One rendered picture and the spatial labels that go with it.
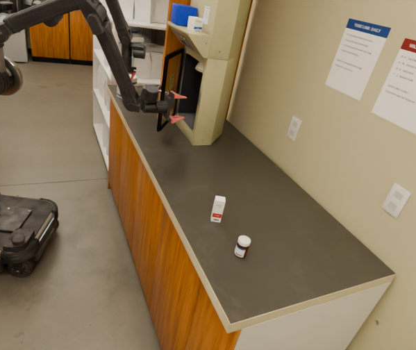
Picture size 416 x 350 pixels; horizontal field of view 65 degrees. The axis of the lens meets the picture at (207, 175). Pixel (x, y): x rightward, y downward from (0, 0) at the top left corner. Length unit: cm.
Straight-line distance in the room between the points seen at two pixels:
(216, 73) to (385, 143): 83
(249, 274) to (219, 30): 110
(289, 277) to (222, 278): 23
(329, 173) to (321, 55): 54
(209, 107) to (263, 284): 99
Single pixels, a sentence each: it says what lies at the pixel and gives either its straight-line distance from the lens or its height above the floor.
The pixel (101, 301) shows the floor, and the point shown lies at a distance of 216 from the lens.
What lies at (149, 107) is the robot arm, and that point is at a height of 120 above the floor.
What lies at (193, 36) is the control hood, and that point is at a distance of 160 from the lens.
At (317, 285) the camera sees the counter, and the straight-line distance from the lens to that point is 118.
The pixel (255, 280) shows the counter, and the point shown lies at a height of 94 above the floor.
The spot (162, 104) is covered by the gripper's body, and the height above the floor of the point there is 121.
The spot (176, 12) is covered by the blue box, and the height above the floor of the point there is 156.
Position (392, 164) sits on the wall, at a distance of 139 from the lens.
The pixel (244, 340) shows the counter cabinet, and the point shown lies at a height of 83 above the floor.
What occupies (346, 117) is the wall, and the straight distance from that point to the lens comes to 152.
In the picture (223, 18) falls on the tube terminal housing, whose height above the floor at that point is 159.
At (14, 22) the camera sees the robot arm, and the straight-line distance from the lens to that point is 150.
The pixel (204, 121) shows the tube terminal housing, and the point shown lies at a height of 109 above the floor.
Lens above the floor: 172
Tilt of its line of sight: 30 degrees down
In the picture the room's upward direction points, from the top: 12 degrees clockwise
